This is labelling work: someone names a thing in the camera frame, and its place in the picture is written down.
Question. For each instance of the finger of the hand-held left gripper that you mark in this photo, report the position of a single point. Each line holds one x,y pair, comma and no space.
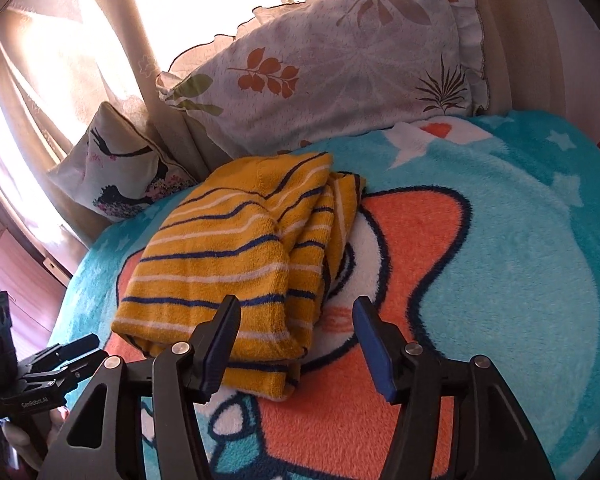
75,347
80,367

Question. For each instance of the yellow striped sweater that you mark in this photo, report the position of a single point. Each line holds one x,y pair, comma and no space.
220,260

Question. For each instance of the brown wooden furniture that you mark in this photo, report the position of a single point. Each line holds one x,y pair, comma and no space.
25,280

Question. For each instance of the turquoise star fleece blanket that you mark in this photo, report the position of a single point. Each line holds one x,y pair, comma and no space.
480,260

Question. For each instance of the white bird print pillow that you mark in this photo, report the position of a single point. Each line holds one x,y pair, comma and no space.
120,165

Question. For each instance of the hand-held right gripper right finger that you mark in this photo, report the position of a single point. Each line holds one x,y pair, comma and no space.
375,355

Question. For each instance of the white leaf print pillow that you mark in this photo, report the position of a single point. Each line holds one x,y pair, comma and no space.
330,70

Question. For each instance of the beige curtain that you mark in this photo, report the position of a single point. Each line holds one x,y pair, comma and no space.
80,50

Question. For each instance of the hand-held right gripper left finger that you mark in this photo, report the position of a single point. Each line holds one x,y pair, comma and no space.
220,350

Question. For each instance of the person's left hand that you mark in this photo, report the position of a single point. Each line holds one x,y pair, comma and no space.
22,440

